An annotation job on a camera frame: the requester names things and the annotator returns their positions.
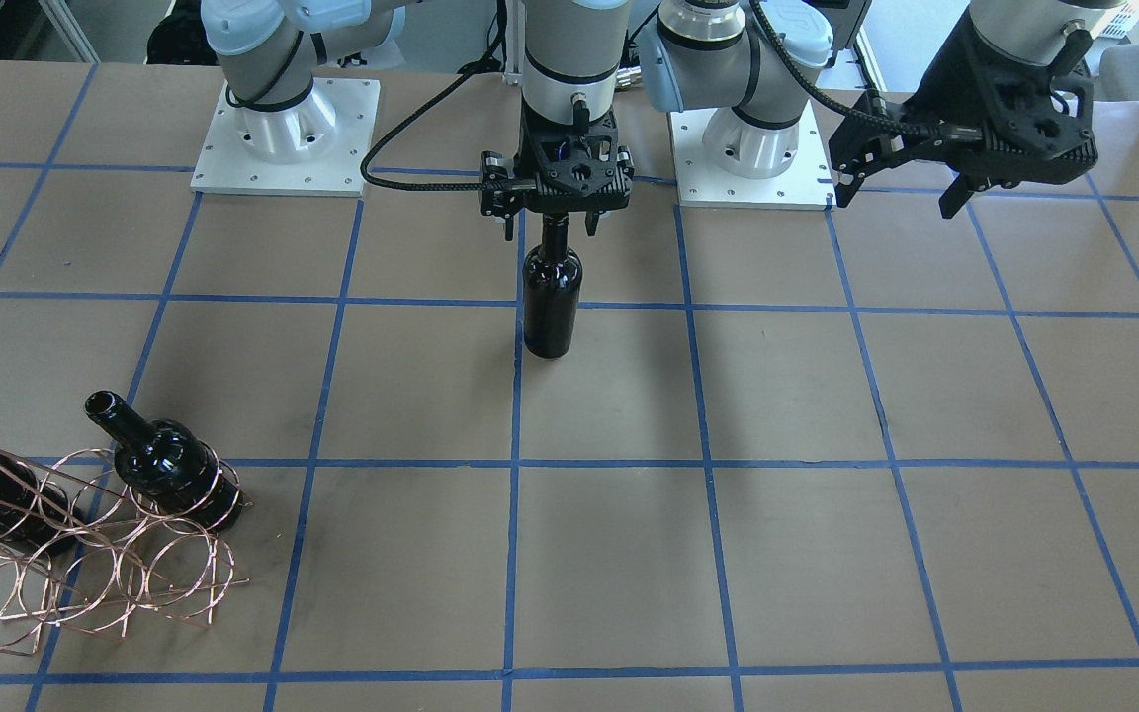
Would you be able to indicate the black wine bottle being moved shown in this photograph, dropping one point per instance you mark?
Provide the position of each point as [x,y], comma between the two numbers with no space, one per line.
[552,276]

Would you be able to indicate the black wine bottle in rack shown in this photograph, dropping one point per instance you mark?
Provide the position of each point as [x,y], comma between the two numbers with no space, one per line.
[166,464]

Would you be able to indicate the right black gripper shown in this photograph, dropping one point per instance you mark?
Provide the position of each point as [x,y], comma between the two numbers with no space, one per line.
[496,198]

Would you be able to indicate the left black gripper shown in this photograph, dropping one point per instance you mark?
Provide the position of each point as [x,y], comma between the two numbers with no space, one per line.
[955,74]

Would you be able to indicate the black wine bottle rack end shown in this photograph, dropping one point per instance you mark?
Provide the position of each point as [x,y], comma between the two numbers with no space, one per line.
[22,529]

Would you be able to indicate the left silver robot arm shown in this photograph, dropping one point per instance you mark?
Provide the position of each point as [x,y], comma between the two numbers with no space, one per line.
[763,59]

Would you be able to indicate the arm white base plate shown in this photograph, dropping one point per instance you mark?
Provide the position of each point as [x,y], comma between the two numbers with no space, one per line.
[312,150]
[722,162]

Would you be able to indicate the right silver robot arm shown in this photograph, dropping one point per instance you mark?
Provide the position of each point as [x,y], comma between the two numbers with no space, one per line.
[564,55]

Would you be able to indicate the copper wire wine rack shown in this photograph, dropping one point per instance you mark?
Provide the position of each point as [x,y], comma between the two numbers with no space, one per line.
[129,560]

